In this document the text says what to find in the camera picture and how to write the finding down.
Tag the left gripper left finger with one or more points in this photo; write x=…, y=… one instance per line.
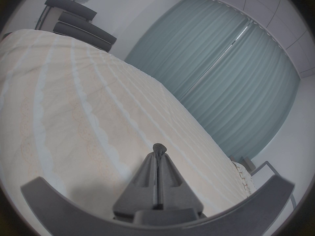
x=137, y=193

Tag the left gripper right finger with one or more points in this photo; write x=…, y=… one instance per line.
x=177, y=193

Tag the grey bedside table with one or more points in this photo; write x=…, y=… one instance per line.
x=247, y=163

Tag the black polo shirt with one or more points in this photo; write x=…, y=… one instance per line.
x=159, y=147

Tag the bed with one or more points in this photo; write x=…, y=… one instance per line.
x=86, y=107

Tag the white printed pillow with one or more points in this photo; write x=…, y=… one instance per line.
x=246, y=178

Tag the black chest of drawers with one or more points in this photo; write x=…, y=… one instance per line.
x=81, y=21

